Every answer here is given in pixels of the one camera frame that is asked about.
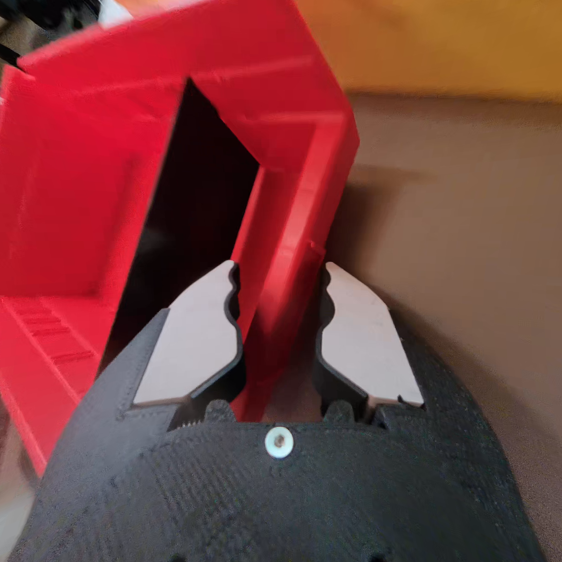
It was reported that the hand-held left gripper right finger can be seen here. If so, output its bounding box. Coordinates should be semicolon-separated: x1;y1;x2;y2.
314;262;425;418

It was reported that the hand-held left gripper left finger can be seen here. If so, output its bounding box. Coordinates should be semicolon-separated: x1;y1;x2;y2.
133;260;245;409

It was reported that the red plastic bin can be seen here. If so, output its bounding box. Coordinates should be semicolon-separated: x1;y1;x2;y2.
0;0;361;477

